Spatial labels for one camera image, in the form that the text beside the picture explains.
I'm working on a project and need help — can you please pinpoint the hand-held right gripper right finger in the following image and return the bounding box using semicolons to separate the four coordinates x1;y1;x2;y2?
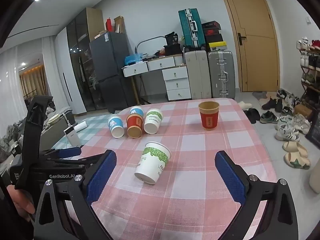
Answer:
214;150;299;240

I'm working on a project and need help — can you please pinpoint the wooden door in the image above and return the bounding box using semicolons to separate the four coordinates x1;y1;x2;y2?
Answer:
217;0;280;92

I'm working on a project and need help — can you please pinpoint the black red shoe box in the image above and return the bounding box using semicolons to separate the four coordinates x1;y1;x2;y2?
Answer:
202;29;223;37

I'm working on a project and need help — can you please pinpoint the grey clothes heap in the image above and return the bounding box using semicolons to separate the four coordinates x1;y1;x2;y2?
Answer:
0;122;25;163

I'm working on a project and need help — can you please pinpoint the red paper cup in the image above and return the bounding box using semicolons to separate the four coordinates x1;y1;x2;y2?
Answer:
126;114;144;139
198;101;220;131

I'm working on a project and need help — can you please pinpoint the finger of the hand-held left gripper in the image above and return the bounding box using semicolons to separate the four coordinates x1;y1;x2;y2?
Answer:
41;146;83;159
44;153;108;168

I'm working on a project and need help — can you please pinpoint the row of sneakers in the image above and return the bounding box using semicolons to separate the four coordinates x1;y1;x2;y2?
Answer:
296;37;320;85

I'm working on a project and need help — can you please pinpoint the silver suitcase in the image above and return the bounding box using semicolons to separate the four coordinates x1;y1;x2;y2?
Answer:
207;50;236;99

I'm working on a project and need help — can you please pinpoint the white desk with drawers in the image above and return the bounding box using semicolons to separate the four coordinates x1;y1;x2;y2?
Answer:
122;55;187;105

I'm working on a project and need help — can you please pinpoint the yellow black box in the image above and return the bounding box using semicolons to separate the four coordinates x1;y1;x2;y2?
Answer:
208;41;227;52

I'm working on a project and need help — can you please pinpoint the white drawer cabinet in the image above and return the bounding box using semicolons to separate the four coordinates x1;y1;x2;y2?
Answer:
162;66;192;101

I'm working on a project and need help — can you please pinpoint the glass door cabinet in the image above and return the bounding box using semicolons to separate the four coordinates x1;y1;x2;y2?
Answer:
66;7;104;112

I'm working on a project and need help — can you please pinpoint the white wardrobe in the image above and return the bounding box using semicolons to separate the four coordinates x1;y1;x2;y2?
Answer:
54;26;87;115

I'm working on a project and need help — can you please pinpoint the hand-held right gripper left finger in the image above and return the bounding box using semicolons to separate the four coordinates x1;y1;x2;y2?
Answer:
32;149;118;240

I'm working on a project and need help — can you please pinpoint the person's left hand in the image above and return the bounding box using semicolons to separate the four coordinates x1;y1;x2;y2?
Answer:
6;184;36;222

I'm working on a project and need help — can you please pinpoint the cream suitcase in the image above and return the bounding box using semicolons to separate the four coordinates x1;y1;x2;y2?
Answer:
184;50;212;100

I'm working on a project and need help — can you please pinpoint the small cardboard box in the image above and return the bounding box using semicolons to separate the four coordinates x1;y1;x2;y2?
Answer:
294;104;313;119

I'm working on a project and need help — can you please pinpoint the pink checkered tablecloth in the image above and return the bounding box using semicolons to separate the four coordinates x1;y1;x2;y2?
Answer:
59;98;283;240

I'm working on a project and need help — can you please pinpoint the dark grey refrigerator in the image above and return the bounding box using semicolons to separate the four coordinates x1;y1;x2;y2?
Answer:
89;32;133;113

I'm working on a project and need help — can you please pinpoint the teal suitcase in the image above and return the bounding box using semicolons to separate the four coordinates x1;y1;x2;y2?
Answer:
178;8;207;50

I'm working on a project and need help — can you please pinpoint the blue plastic bag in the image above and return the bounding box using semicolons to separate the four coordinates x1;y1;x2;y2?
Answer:
124;54;143;65

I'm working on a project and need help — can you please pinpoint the black carton box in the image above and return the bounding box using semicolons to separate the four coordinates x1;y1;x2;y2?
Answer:
164;32;181;46

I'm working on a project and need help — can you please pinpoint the metal shoe rack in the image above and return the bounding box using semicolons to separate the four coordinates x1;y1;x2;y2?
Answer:
300;40;320;102

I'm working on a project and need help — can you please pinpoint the grey bent desk lamp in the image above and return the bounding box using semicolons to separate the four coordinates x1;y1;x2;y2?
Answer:
136;36;167;53

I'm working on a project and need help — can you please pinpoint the white paper roll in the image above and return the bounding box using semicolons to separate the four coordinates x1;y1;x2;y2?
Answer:
74;121;88;132

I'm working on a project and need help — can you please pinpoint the pile of shoes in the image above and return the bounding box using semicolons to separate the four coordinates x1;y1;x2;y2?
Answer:
237;89;313;170

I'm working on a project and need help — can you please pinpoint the white green leaf paper cup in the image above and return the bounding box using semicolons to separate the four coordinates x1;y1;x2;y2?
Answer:
143;108;163;134
134;142;171;185

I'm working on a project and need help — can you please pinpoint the white blue print paper cup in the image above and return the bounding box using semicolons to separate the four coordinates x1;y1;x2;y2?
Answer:
129;106;145;118
107;116;125;138

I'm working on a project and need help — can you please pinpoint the brown cardboard box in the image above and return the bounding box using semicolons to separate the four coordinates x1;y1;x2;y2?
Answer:
114;16;125;34

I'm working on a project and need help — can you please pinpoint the tan curtain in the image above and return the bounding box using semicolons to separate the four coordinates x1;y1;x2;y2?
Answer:
19;65;48;97

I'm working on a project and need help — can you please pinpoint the white power bank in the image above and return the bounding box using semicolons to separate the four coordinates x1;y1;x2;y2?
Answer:
63;127;78;147

